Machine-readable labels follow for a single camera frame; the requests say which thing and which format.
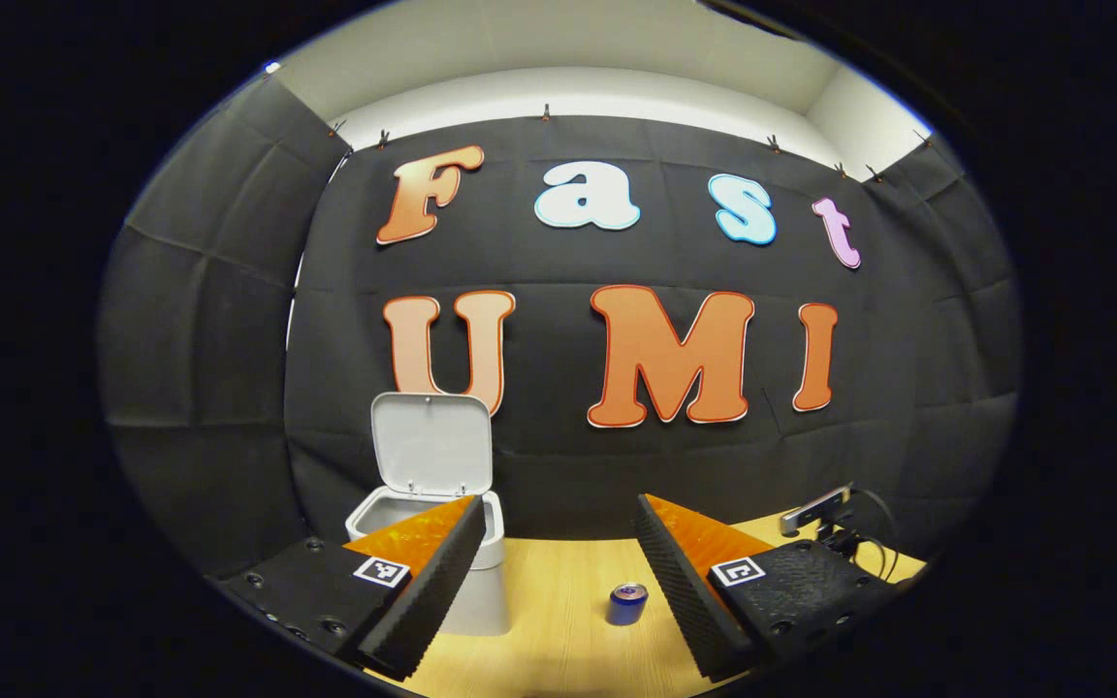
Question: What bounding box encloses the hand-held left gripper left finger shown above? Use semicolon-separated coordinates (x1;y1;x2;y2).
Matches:
217;494;488;682

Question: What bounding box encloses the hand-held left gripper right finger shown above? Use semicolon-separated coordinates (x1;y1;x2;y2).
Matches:
632;492;901;682

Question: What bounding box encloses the blue pop can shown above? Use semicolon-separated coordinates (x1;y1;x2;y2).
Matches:
606;582;650;626

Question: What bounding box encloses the white desktop garbage bin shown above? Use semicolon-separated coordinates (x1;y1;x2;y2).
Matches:
345;392;513;638

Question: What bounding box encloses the wooden desktop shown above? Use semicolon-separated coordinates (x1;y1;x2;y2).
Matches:
394;514;928;698

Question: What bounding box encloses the black backdrop cloth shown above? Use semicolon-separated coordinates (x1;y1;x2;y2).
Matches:
98;73;1023;583

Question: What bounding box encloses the row of small cloth clips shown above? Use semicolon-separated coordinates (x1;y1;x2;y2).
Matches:
329;103;933;183

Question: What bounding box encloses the black cable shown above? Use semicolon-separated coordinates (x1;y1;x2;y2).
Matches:
852;487;902;585

